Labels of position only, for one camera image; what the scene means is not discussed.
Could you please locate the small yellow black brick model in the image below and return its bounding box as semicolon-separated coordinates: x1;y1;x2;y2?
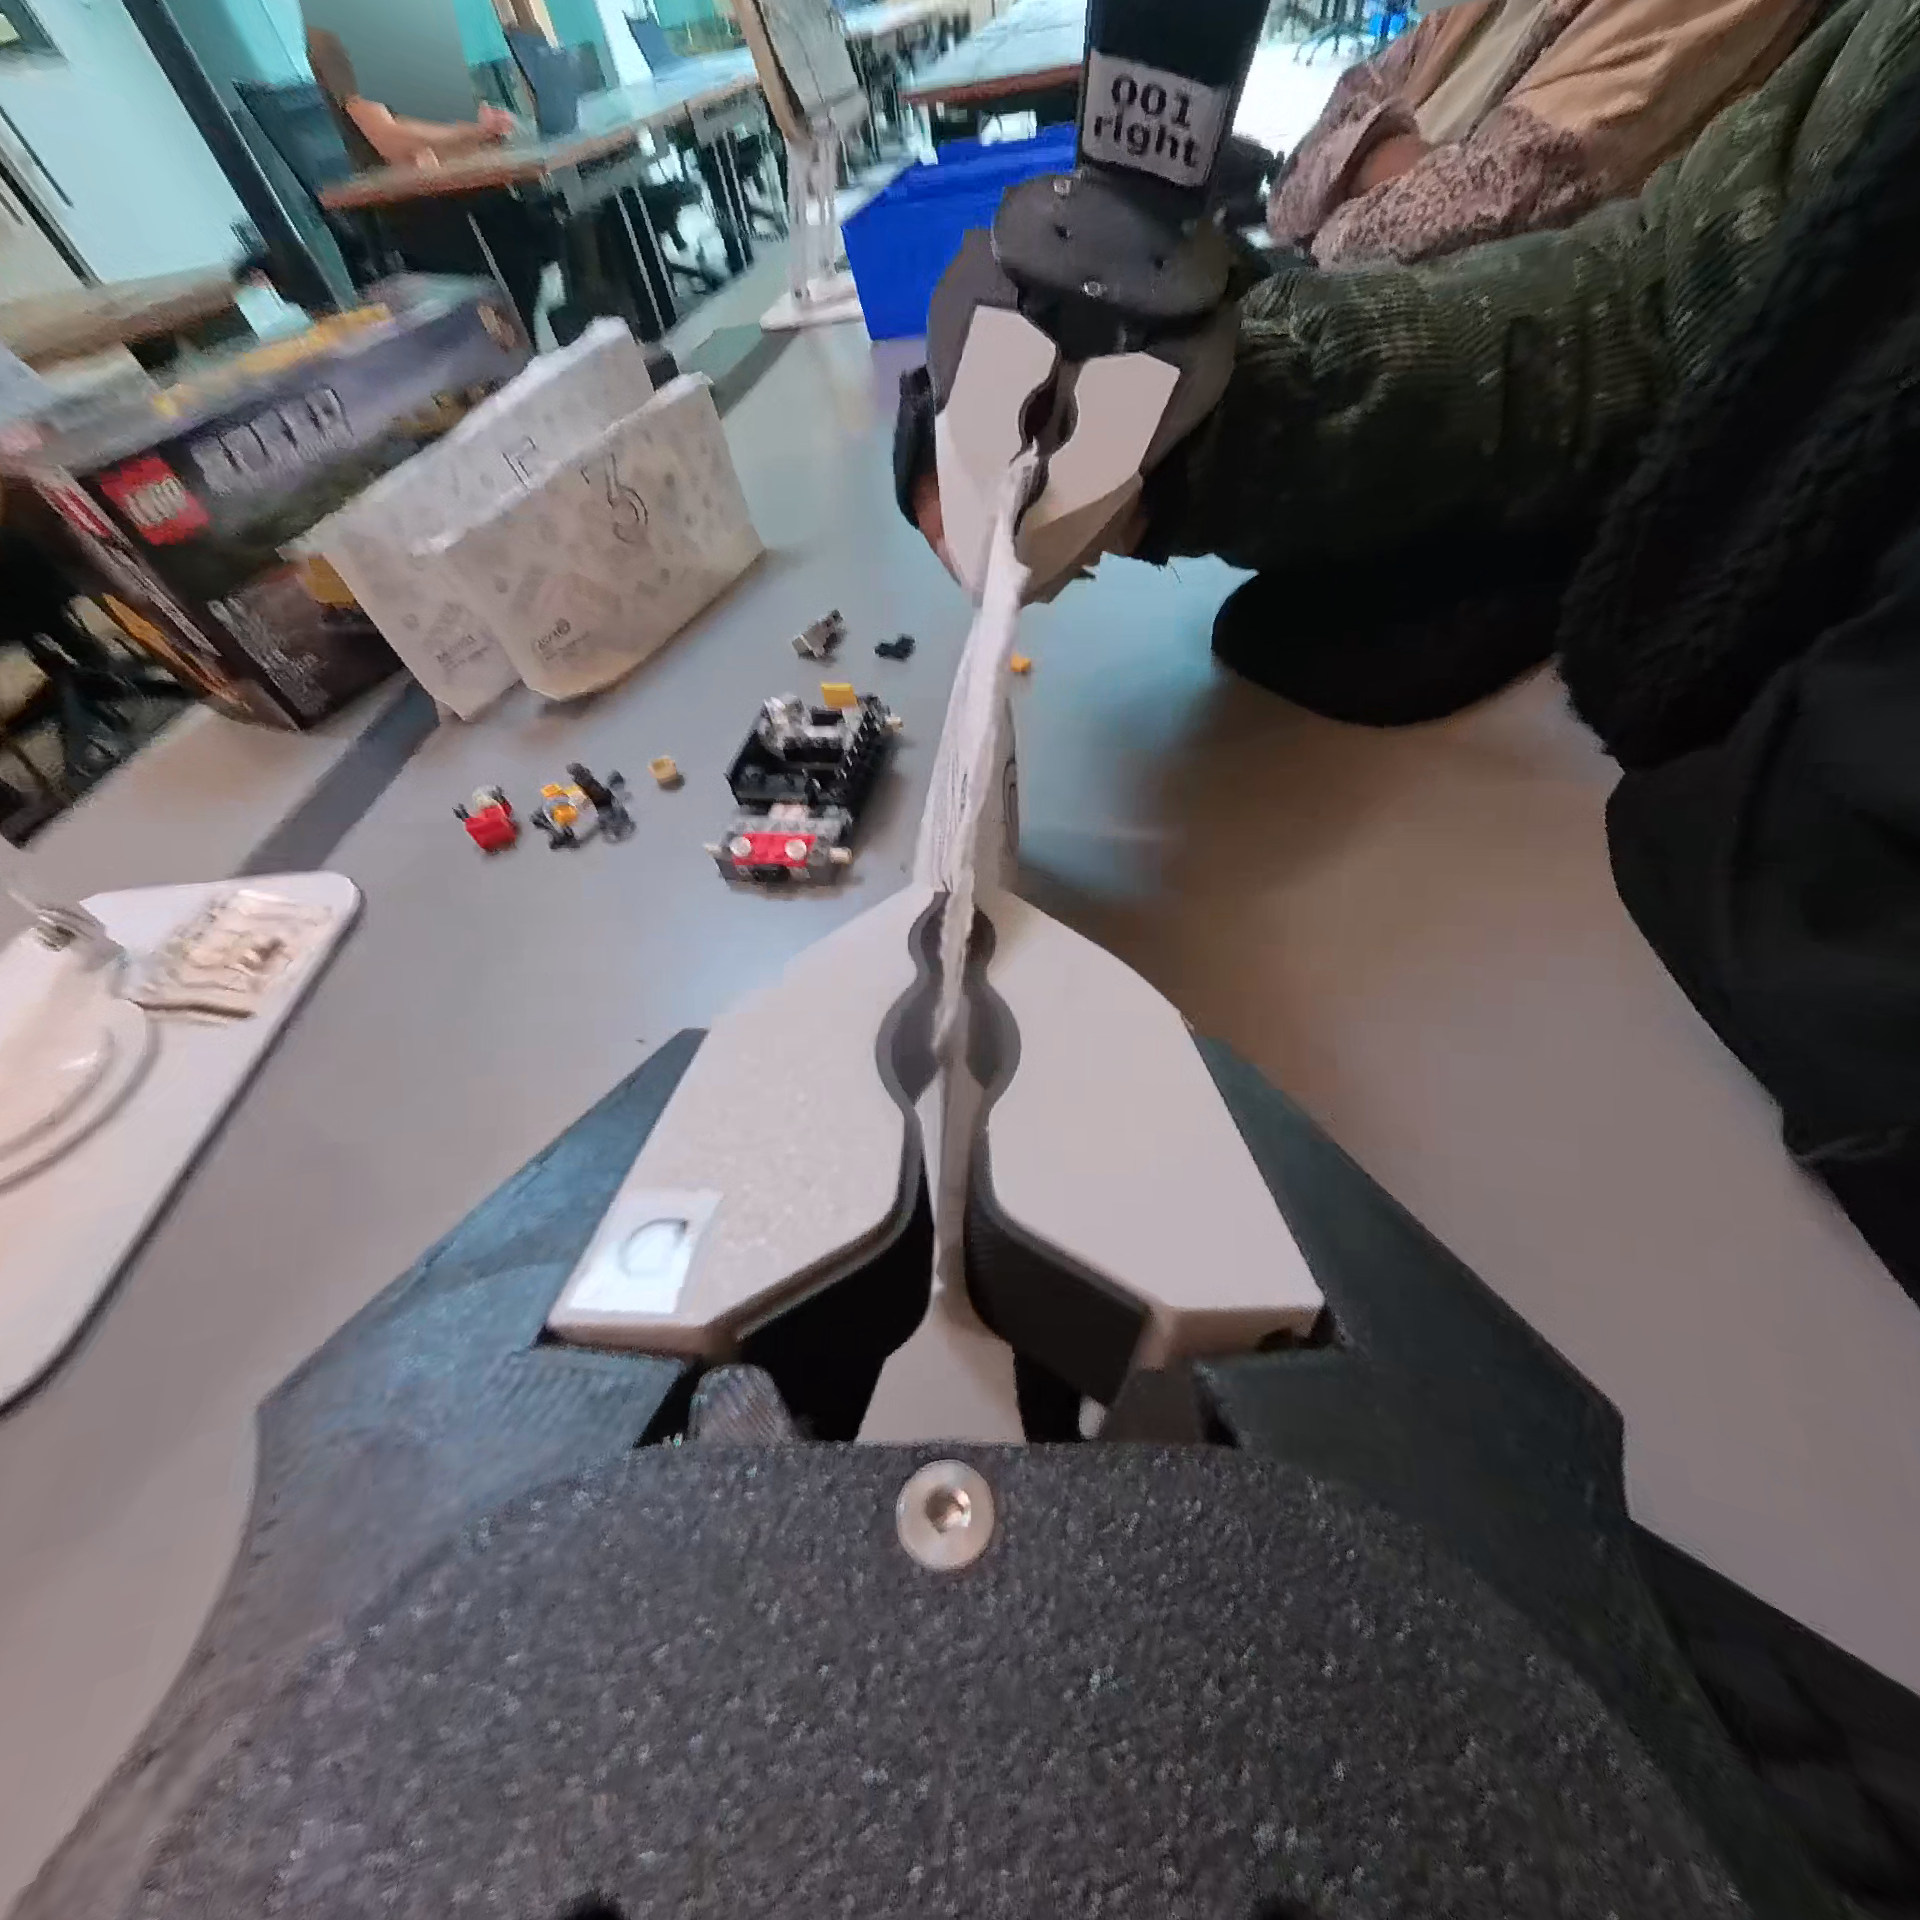
531;763;629;851

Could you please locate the white printed paper bag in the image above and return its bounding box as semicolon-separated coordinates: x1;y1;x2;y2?
289;319;656;722
910;451;1043;1052
411;375;768;704

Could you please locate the person's black fleece clothing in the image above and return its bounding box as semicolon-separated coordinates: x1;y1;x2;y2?
1557;140;1920;1307

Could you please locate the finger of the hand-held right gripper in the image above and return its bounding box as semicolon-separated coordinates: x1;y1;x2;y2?
1019;356;1189;604
936;307;1070;486

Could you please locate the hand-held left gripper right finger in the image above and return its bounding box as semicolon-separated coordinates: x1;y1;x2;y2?
936;887;1329;1403

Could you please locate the black toy brick vehicle model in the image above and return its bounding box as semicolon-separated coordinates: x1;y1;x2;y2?
704;682;906;893

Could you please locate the dark toy brick box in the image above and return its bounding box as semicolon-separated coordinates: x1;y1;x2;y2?
0;276;538;733

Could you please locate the white tray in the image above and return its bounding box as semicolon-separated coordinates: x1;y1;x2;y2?
0;871;365;1415

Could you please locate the long wooden table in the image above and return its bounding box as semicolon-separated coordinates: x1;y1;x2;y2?
320;58;783;349

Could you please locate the blue plastic bin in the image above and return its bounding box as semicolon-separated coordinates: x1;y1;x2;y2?
839;123;1083;347

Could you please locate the clear plastic parts bag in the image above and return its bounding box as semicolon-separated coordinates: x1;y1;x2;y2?
126;885;335;1021

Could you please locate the person's right forearm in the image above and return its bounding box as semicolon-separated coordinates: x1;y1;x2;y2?
1133;0;1920;730

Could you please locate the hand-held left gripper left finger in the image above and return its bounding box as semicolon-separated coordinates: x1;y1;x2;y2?
549;885;962;1353

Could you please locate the grey background table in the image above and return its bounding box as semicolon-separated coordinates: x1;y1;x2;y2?
897;0;1101;112

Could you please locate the white floor stand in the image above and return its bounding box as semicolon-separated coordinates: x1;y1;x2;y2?
731;0;875;333

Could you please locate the clear plastic bowl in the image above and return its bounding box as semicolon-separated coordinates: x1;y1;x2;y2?
0;885;159;1195

